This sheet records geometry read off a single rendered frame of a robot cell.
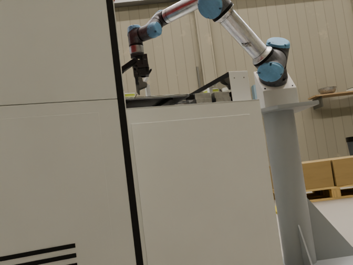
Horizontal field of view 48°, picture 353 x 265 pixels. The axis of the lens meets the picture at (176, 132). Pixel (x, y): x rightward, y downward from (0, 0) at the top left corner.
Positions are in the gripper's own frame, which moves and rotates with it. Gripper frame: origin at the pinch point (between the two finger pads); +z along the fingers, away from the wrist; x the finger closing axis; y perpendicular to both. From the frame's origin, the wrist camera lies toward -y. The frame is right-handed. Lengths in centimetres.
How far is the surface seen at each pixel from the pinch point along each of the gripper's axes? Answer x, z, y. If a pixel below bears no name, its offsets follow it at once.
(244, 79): -39, 7, 45
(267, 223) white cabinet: -46, 68, 44
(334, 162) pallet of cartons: 216, 59, 215
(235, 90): -41, 11, 40
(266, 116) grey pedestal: -6, 21, 65
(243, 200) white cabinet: -49, 57, 35
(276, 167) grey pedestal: -7, 48, 66
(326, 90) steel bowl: 579, -75, 412
